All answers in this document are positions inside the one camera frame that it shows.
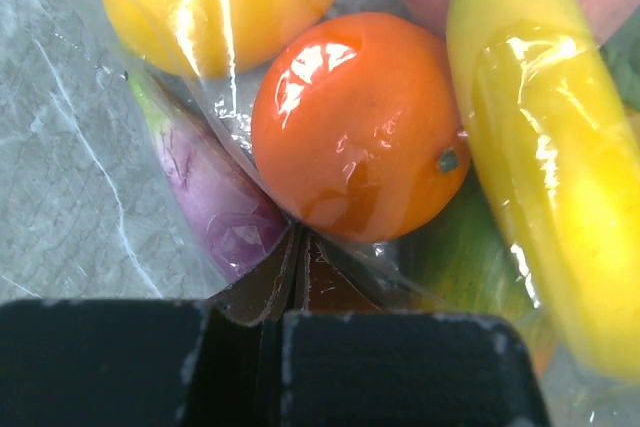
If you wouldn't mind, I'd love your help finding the purple fake eggplant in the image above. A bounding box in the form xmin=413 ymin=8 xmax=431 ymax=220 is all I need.
xmin=125 ymin=72 xmax=288 ymax=282

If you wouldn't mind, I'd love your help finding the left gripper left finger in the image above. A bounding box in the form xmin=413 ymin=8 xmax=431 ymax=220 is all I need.
xmin=1 ymin=227 xmax=300 ymax=426

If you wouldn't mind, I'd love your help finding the yellow fake bell pepper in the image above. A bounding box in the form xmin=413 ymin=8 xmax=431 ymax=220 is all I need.
xmin=93 ymin=0 xmax=359 ymax=79

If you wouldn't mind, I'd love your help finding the red green fake mango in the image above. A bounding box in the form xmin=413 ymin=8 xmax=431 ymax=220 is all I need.
xmin=398 ymin=170 xmax=558 ymax=376

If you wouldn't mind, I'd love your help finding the fake orange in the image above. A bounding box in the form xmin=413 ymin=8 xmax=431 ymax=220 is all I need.
xmin=251 ymin=12 xmax=470 ymax=243

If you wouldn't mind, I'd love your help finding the clear zip top bag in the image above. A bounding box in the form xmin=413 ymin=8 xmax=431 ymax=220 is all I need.
xmin=1 ymin=0 xmax=639 ymax=426

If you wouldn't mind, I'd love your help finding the yellow fake banana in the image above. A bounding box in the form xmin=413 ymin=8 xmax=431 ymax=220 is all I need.
xmin=446 ymin=0 xmax=639 ymax=380

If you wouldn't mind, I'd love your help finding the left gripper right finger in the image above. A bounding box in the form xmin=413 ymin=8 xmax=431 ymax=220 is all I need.
xmin=282 ymin=235 xmax=550 ymax=426

